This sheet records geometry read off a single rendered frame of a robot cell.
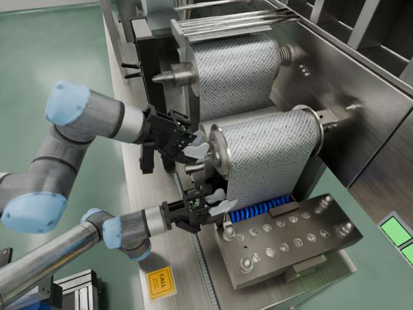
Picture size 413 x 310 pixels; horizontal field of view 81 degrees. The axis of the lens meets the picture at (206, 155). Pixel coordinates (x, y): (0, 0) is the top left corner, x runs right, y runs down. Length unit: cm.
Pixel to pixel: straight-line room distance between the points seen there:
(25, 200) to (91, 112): 17
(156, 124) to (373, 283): 182
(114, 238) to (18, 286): 20
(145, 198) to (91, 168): 147
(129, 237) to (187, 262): 26
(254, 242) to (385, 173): 37
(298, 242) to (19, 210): 66
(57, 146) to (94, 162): 194
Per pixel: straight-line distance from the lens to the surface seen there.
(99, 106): 46
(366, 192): 74
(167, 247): 88
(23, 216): 45
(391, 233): 73
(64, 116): 46
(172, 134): 51
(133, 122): 48
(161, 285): 82
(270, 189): 77
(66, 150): 50
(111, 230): 66
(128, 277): 184
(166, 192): 98
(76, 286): 170
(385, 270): 214
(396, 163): 66
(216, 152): 58
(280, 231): 78
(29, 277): 69
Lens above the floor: 172
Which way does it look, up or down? 49 degrees down
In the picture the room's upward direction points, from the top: straight up
